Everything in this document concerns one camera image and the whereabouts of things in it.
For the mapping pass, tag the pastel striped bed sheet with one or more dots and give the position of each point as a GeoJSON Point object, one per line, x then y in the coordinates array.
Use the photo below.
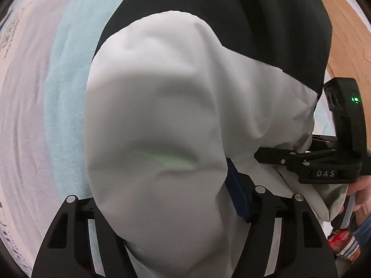
{"type": "Point", "coordinates": [63, 92]}

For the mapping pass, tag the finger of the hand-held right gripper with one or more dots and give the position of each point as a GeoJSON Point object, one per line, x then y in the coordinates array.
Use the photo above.
{"type": "Point", "coordinates": [323, 142]}
{"type": "Point", "coordinates": [275, 155]}

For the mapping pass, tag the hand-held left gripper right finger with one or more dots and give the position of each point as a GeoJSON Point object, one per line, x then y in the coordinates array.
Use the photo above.
{"type": "Point", "coordinates": [239, 197]}

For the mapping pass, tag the person's right hand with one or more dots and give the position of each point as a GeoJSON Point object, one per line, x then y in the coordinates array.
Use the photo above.
{"type": "Point", "coordinates": [362, 192]}

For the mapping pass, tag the black and white jacket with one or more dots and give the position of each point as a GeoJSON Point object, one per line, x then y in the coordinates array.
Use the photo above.
{"type": "Point", "coordinates": [159, 107]}

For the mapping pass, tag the red striped packet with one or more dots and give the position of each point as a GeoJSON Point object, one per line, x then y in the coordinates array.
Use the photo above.
{"type": "Point", "coordinates": [345, 244]}

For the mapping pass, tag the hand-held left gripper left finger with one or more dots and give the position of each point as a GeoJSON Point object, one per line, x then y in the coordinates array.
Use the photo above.
{"type": "Point", "coordinates": [78, 237]}

